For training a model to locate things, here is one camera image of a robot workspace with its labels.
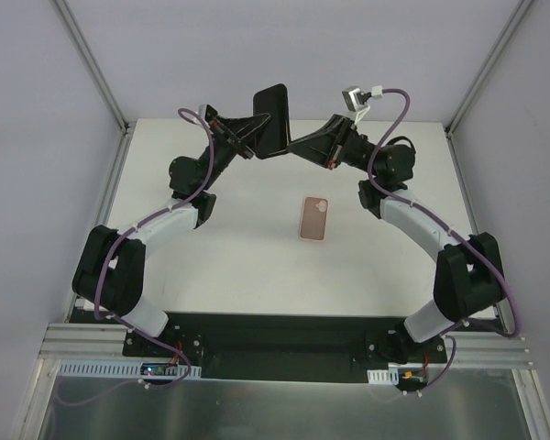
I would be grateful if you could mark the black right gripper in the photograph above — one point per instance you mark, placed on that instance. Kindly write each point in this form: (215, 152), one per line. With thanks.
(337, 144)

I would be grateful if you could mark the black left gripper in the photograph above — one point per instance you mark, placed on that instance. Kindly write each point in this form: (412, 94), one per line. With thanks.
(229, 137)

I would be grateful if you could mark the pink silicone phone case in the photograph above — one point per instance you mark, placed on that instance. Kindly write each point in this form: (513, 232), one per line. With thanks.
(313, 219)

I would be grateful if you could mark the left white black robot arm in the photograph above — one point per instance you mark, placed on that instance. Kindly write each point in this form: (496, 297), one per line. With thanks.
(111, 270)

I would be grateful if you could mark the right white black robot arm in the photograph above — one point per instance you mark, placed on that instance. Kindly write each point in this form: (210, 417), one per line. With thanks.
(468, 270)

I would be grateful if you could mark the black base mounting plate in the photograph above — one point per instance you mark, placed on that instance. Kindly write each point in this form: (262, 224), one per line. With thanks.
(294, 368)

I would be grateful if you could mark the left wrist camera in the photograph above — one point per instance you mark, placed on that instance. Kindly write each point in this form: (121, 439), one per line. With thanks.
(202, 111)

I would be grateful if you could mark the left aluminium frame post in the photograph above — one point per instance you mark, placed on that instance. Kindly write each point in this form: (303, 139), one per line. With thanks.
(81, 44)

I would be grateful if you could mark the aluminium frame post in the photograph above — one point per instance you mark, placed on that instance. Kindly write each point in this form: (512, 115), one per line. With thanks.
(501, 43)
(81, 44)

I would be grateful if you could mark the right aluminium frame post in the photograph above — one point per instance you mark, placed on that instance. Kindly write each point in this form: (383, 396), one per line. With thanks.
(501, 43)

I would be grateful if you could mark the right white cable duct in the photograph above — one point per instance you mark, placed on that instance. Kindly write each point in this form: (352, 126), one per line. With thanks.
(383, 377)

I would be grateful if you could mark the white cable duct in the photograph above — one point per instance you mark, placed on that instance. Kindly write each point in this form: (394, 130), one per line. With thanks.
(383, 377)
(101, 369)

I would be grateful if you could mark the front aluminium rail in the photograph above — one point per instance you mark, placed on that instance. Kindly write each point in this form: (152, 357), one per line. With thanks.
(470, 350)

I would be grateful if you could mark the left white cable duct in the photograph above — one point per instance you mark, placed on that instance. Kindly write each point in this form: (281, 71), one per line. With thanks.
(101, 369)

